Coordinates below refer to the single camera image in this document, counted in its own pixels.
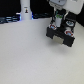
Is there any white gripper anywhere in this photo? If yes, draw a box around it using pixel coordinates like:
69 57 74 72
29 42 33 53
47 0 77 25

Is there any black kcup holder drawer box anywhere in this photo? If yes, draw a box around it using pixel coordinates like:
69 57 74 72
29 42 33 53
46 17 76 47

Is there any blue lid kcup in drawer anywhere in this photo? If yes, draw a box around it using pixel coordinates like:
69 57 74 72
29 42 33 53
66 21 74 26

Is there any red white kcup in drawer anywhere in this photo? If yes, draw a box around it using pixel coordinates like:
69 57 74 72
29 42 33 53
49 24 56 30

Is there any red lid kcup in drawer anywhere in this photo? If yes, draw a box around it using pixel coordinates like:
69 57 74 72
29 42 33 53
65 30 73 36

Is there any black monitor left background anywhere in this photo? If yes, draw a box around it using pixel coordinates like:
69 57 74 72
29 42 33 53
0 0 21 24

